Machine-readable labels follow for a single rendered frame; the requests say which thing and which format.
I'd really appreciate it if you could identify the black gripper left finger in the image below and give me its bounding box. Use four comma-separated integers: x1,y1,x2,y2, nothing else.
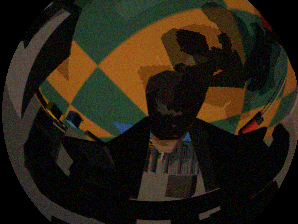
61,116,150,200

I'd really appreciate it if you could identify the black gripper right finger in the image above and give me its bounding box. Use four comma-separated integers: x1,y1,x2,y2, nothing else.
188,117,267,193

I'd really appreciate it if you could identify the blue flat strip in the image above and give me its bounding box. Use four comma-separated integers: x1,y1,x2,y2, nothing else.
113,121,192,143

